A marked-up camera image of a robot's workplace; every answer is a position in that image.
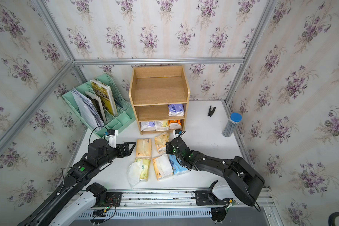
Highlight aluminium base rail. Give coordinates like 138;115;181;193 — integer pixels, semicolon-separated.
60;186;275;221

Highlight white yellow tissue pack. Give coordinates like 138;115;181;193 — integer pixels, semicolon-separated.
155;120;169;131

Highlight pale orange tissue pack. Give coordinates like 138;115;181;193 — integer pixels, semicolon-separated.
154;132;170;153
136;138;152;158

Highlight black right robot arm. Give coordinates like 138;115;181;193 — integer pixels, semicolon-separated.
166;137;265;206

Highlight white purple tissue pack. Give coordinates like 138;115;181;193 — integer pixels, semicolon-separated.
140;121;156;131

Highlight purple bear tissue pack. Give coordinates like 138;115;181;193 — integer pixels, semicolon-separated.
168;104;184;117

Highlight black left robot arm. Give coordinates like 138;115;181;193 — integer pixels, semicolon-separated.
19;138;136;226

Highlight white papers in organizer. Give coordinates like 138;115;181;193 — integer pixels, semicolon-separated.
71;89;105;132

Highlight grey bound book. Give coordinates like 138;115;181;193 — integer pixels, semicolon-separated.
85;91;106;122

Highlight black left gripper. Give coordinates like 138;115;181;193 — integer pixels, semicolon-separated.
95;142;136;170

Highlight yellow cover book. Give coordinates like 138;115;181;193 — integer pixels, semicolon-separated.
90;79;118;117

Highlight yellow green tissue pack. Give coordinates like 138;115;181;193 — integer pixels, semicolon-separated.
127;158;151;188

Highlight bright orange tissue pack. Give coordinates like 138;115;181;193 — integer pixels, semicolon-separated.
169;120;182;130

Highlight orange flower tissue pack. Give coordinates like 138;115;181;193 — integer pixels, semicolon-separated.
152;154;173;181

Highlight wooden three-tier shelf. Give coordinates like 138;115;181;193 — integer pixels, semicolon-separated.
129;66;190;135

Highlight mint green desk organizer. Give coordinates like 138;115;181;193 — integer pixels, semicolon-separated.
63;74;135;138

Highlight blue capped striped cylinder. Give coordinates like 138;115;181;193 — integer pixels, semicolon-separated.
222;113;242;137

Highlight black stapler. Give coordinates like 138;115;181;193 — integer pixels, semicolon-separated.
208;106;216;117

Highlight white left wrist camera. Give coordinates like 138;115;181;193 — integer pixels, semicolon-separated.
105;129;119;148

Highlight light blue tissue pack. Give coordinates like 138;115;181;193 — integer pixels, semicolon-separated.
168;155;189;176

